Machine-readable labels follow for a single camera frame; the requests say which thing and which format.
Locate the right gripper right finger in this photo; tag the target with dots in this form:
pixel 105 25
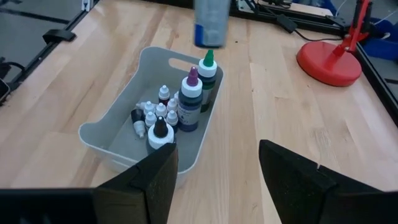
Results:
pixel 304 193

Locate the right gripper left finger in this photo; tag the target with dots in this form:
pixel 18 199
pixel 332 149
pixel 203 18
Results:
pixel 149 193

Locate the grey plastic bin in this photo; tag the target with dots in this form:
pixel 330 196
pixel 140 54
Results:
pixel 124 143

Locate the black food coloring bottle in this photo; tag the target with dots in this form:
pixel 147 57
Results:
pixel 160 133

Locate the purple food coloring bottle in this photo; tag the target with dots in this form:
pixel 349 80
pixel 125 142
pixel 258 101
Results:
pixel 189 105

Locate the green food coloring bottle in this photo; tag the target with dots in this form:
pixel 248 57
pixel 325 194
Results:
pixel 207 70

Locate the blue food coloring bottle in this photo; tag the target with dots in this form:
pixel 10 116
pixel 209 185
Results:
pixel 211 25

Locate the red desk lamp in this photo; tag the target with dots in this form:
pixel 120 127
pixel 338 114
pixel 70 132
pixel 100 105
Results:
pixel 326 65

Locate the blue storage bin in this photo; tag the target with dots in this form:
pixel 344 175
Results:
pixel 382 46

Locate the silver aluminium bar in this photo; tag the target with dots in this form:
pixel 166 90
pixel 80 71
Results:
pixel 87 4

